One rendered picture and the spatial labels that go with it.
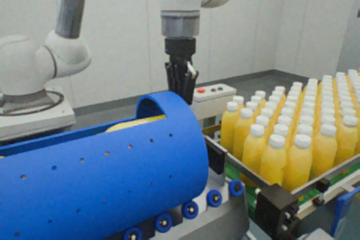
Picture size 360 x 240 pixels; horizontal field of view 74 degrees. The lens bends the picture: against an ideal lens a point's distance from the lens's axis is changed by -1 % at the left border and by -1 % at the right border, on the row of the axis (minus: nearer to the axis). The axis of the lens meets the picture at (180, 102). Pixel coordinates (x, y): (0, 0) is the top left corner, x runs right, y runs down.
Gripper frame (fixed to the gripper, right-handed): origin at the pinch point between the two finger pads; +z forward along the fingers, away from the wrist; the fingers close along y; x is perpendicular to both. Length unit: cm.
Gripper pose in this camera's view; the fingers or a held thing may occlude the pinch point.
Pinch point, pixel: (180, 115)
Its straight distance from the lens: 63.7
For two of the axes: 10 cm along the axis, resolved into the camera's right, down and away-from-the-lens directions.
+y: -5.1, -3.2, 8.0
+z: 0.0, 9.3, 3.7
